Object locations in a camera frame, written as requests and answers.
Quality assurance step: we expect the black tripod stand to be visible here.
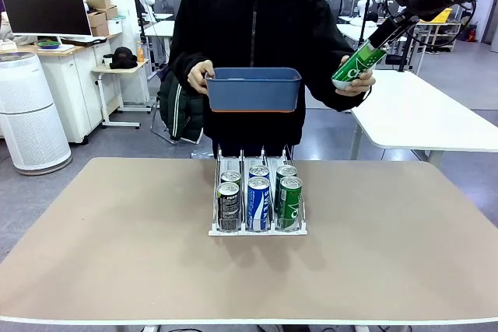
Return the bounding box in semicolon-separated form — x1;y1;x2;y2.
398;32;414;74
357;0;377;71

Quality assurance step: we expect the small wooden rolling side table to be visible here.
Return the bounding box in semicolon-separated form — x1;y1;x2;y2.
90;60;153;129

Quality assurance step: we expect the white cabinet desk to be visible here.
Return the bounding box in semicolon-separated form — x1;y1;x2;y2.
0;33;120;145

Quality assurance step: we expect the person's right forearm black sleeve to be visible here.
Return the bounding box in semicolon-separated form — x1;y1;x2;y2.
167;49;213;89

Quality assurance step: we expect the person's right hand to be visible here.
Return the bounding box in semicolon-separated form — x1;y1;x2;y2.
187;60;216;96

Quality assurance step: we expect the black keyboard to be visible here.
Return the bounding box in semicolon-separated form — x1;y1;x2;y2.
61;36;108;47

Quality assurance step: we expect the person's left forearm black sleeve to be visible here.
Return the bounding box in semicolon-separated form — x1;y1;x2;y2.
304;79;369;114

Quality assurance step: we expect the blue Pocari Sweat can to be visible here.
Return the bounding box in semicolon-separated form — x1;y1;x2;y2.
248;164;271;182
246;176;272;232

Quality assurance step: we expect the clear plastic bag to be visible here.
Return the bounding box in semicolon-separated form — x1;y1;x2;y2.
190;148;218;160

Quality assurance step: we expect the green Chilsung soda can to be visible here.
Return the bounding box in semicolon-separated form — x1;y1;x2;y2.
278;176;304;232
331;40;387;93
274;164;298;213

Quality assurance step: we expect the black Pepsi can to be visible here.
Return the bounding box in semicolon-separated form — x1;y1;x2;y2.
219;169;243;190
216;182;241;231

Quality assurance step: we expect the yellow plastic crate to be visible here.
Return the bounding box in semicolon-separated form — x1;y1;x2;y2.
430;6;454;24

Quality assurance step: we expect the large white table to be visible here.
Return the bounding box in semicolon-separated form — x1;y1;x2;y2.
349;69;498;166

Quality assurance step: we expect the black computer monitor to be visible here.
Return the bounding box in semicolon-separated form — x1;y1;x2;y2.
0;0;93;44

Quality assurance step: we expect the small white box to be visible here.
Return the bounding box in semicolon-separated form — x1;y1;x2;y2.
107;17;125;37

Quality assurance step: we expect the person's left hand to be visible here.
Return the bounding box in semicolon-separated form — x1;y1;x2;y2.
335;54;377;98

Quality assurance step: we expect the dark green striped jacket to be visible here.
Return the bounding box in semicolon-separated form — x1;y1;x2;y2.
158;71;206;145

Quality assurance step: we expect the person in black jacket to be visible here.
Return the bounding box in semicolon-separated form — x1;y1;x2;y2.
167;0;371;160

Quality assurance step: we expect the blue plastic bin orange base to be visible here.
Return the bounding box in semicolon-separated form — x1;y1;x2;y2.
204;67;303;114

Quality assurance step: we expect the white cylindrical air purifier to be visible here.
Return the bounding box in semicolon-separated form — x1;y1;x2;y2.
0;51;73;176

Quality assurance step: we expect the black bag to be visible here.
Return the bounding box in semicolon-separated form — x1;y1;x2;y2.
109;46;139;71

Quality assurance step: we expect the low wooden shelf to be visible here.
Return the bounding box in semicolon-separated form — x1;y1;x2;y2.
413;20;463;54

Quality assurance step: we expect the white background table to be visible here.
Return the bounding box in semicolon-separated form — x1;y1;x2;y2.
335;22;408;71
143;19;177;73

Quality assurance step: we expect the white clear can dispenser rack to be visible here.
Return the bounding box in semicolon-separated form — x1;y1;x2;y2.
208;143;309;237

